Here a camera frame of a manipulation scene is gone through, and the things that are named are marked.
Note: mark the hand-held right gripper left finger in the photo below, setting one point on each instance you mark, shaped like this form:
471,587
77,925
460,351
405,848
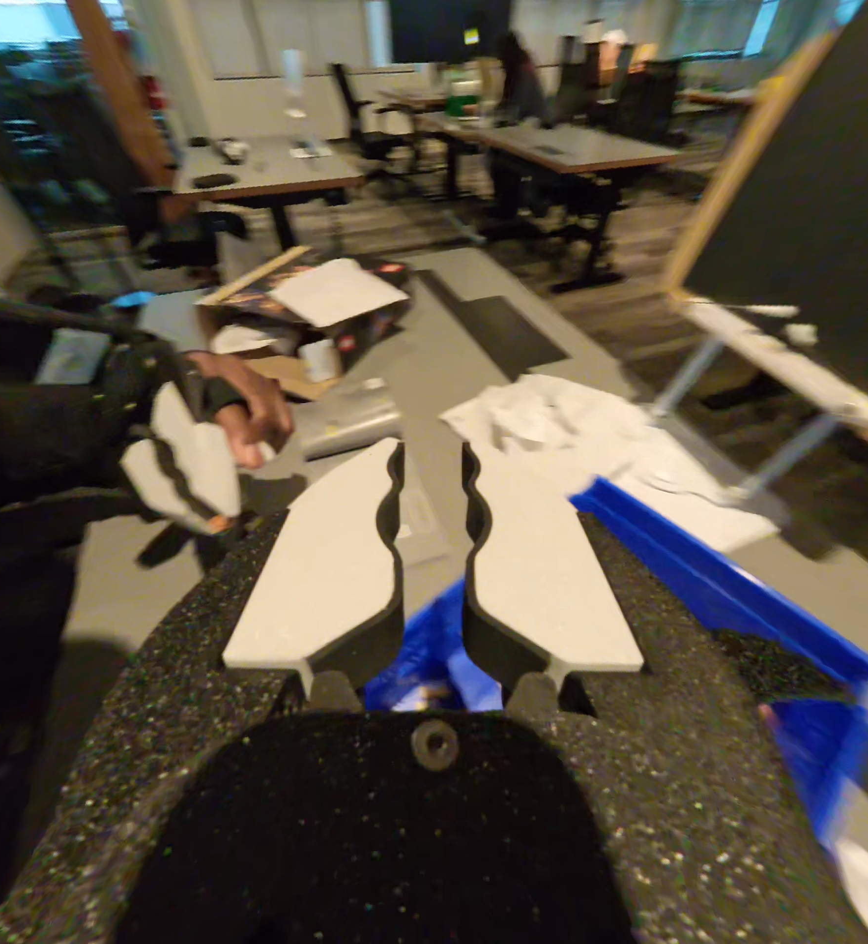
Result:
323,575

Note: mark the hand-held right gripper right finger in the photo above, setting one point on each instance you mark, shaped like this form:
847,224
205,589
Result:
544,582

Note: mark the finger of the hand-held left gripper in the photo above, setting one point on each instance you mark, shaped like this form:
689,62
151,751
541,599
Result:
157,487
198,457

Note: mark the blue plastic storage bin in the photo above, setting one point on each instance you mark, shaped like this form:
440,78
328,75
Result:
699,575

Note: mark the grey desk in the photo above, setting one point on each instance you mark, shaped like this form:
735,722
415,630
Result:
434,346

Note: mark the person's left hand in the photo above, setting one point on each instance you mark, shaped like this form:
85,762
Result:
264,409

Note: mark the grey instruction booklet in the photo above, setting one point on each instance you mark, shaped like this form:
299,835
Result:
353,424

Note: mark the white paper cup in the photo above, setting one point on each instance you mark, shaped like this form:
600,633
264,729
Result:
320,361

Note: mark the white crumpled paper bags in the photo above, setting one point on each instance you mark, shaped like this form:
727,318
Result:
552,420

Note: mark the printed cardboard box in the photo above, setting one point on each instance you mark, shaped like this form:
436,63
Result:
253,299

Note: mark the black office chair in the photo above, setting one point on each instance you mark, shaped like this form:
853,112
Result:
349,103
183,243

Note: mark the wood-edged office table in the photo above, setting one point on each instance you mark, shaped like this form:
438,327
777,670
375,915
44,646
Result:
272,166
574,147

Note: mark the red fire extinguisher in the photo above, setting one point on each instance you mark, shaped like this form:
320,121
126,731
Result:
154,92

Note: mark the white standing device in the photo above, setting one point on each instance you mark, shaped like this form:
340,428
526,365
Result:
294,74

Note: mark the black panel with wooden rim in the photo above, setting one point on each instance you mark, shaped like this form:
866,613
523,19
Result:
810,221

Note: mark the wooden post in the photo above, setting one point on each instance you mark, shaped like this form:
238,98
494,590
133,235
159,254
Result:
121,110

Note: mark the black wall screen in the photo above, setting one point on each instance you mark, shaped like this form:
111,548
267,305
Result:
441,29

